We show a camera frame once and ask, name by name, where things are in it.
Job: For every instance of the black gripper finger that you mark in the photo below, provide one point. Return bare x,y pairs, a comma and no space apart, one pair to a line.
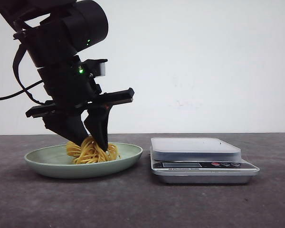
96,123
69,127

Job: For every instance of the silver electronic kitchen scale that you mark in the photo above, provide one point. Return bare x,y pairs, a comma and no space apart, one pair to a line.
199,160

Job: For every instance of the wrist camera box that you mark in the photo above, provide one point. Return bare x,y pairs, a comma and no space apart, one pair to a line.
94,67

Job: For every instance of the yellow vermicelli bundle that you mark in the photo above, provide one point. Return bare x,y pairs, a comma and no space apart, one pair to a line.
90,152

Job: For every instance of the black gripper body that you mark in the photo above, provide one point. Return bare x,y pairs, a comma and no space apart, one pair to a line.
71,89

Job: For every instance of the dark grey table mat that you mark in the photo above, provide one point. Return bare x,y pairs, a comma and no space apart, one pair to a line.
135,198

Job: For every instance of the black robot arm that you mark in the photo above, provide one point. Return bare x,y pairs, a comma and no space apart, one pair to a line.
53,32

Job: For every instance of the light green plate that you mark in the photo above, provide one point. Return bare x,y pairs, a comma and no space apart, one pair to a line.
53,161

